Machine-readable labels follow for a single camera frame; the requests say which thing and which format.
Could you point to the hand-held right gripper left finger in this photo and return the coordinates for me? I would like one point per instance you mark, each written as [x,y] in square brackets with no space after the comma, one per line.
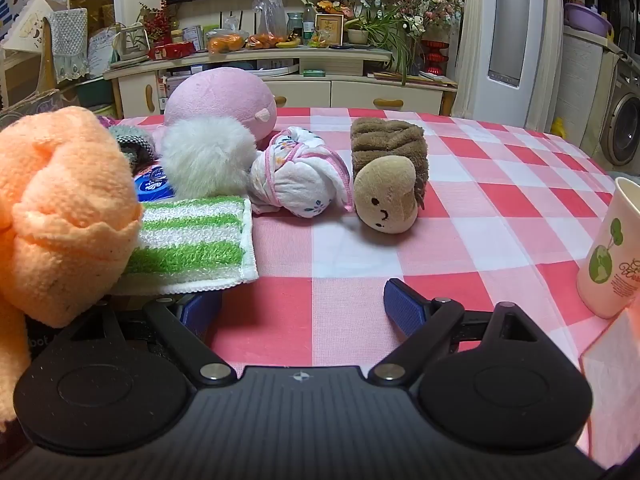
[200,311]

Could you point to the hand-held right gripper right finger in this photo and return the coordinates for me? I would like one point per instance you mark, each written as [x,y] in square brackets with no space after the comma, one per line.
[405,306]

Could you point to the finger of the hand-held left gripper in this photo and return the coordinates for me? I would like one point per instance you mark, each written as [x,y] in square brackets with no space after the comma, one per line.
[41,343]

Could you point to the orange fluffy towel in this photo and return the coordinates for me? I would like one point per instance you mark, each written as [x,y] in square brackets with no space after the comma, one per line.
[65,210]

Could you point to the white floral cloth bundle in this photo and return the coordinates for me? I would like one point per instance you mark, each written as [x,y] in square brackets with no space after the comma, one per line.
[295,185]

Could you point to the printed cardboard box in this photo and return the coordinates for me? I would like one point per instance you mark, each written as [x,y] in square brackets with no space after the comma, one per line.
[35,105]

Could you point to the green striped white cloth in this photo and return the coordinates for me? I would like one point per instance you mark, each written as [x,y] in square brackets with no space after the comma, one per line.
[190,250]

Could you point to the red pink checkered tablecloth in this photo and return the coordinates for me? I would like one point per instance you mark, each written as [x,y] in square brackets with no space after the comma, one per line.
[450,235]

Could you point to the blue tissue packet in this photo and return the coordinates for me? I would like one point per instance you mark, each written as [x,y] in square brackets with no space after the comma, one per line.
[155,185]

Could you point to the brown plush toy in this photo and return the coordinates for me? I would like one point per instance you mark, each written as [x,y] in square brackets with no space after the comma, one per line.
[385,160]

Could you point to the white fluffy pom ball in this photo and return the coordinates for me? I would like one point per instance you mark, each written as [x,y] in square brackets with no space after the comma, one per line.
[205,157]

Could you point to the grey-green knitted hat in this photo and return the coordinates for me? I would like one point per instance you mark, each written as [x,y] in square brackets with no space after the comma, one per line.
[132,145]

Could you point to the paper cup green print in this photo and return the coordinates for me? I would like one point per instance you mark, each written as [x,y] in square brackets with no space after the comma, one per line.
[610,260]

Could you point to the pink plush toy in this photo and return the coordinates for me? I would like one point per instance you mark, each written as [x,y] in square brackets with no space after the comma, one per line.
[220,95]

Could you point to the cream television cabinet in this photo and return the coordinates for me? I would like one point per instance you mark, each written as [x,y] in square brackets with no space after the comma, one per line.
[350,95]

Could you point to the yellow plastic toy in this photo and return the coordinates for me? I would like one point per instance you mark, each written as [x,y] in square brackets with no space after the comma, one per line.
[559,129]

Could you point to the green storage bin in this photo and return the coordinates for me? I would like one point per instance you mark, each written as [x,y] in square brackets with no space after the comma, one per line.
[95,92]

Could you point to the small green box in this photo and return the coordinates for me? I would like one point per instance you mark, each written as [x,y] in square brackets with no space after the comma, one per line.
[315,73]

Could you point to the red gift box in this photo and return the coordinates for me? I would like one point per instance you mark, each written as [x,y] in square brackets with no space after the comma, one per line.
[172,50]

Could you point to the bag of oranges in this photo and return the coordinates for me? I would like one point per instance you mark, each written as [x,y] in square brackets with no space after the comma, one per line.
[225,44]
[265,41]

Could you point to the wooden chair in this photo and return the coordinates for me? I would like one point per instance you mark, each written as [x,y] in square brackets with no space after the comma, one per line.
[46,70]

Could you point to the small white planter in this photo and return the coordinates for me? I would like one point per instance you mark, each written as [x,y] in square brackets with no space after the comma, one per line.
[134,45]

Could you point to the green potted plant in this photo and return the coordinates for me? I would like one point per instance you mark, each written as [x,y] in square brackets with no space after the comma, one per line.
[357,35]

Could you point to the white curtain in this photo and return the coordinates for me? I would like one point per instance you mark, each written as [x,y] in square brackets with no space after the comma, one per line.
[470,35]

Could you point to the bunch of bananas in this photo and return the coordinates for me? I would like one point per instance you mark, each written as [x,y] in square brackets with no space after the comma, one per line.
[289,43]

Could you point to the white printed card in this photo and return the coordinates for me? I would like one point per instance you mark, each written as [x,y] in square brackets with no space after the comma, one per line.
[104,45]

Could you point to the silver washing machine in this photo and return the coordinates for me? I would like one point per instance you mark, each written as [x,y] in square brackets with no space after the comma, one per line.
[625,125]

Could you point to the wooden framed picture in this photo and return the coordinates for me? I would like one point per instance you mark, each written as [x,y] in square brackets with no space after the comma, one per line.
[329,30]

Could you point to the red berry branch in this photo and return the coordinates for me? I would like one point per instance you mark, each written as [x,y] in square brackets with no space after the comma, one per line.
[159,22]

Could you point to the green plastic bottle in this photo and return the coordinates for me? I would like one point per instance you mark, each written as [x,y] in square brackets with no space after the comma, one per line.
[309,25]

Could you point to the artificial flower bouquet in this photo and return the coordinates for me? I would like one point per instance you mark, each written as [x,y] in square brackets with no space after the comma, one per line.
[435,10]

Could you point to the glass jar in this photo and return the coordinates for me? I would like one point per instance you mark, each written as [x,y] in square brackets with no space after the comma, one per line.
[295,25]

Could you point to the white lace cover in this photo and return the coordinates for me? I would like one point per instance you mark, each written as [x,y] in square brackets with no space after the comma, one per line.
[67,40]

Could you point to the white tower air conditioner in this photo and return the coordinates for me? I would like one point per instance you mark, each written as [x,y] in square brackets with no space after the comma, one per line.
[505,20]

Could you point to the clear plastic bag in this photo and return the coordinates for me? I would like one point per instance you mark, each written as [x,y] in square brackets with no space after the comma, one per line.
[270,10]

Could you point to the cream scalloped cloth cover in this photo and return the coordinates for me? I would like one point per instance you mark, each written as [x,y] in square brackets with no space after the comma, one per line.
[30,22]

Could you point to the purple plastic basin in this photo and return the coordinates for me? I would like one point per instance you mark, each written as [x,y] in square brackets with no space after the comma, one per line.
[585,22]

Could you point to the red pedestal stand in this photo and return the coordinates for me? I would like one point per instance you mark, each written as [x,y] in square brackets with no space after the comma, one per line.
[434,57]

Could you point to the wall poster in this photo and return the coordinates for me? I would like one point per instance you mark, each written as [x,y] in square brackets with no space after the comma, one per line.
[10,0]

